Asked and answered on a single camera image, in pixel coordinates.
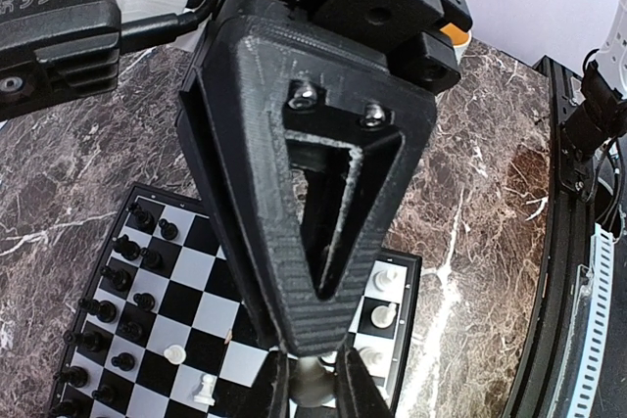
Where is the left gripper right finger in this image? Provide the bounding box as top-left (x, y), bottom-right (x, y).
top-left (334, 344), bottom-right (392, 418)

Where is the white slotted cable duct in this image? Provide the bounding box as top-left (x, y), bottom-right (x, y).
top-left (566, 224), bottom-right (614, 417)

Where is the black grey chessboard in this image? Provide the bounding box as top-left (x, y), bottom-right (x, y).
top-left (46, 181), bottom-right (423, 418)

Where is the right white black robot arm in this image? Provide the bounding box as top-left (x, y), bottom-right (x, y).
top-left (1, 0), bottom-right (473, 356)

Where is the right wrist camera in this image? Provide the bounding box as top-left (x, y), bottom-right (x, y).
top-left (1, 0), bottom-right (217, 120)

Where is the white pawn centre board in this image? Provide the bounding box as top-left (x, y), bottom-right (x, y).
top-left (163, 345), bottom-right (187, 365)

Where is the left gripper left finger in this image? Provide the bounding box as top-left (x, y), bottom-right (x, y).
top-left (247, 350), bottom-right (290, 418)

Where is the white chess queen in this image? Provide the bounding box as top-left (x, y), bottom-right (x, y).
top-left (359, 347), bottom-right (385, 370)

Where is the white patterned mug yellow inside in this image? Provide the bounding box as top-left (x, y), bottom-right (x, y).
top-left (441, 23), bottom-right (472, 63)

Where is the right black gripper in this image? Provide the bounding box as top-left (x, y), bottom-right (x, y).
top-left (177, 0), bottom-right (472, 356)

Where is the white pawn file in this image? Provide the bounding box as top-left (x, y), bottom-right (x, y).
top-left (192, 374), bottom-right (217, 407)
top-left (289, 356), bottom-right (335, 408)

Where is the white chess bishop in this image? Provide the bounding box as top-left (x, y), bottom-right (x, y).
top-left (370, 302), bottom-right (398, 329)

